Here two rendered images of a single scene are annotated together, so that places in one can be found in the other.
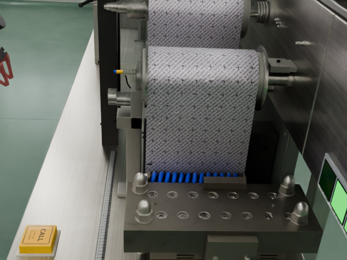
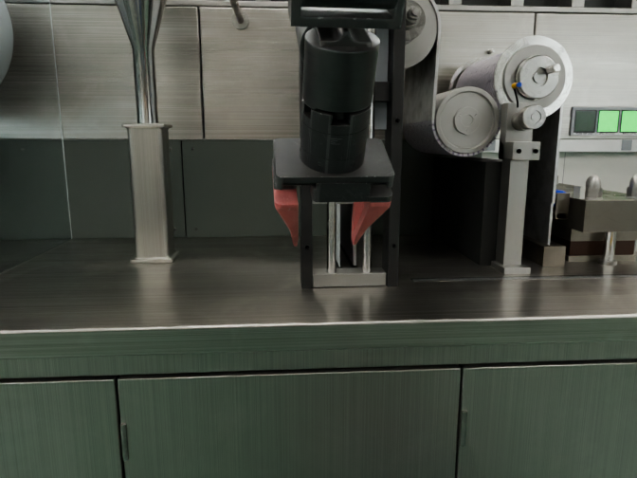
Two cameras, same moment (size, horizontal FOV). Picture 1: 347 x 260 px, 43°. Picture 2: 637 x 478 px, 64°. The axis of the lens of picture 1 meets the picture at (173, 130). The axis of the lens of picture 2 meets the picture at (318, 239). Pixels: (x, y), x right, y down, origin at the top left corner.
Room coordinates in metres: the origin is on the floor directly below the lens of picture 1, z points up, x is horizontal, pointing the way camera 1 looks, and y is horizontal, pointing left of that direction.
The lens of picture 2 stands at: (1.31, 1.04, 1.14)
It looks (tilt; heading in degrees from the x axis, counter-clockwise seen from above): 11 degrees down; 270
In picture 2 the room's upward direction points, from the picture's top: straight up
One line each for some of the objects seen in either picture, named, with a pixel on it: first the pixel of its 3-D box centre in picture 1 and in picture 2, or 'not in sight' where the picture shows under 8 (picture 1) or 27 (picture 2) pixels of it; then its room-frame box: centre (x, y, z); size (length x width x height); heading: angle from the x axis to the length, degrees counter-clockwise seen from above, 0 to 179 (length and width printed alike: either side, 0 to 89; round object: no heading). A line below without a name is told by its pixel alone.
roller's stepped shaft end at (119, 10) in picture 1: (115, 6); (410, 15); (1.16, 0.17, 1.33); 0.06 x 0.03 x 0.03; 94
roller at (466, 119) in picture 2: not in sight; (445, 122); (1.05, -0.05, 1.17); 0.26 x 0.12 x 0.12; 94
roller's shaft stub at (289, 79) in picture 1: (275, 78); not in sight; (0.94, -0.22, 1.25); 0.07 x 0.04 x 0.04; 94
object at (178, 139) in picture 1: (198, 143); (528, 153); (0.87, -0.06, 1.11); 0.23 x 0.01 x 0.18; 94
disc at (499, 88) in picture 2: (146, 75); (533, 78); (0.92, 0.07, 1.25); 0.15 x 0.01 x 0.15; 4
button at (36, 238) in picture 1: (38, 239); not in sight; (0.74, 0.29, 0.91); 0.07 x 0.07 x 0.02; 4
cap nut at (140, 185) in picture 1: (140, 181); (592, 186); (0.79, 0.07, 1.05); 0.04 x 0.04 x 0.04
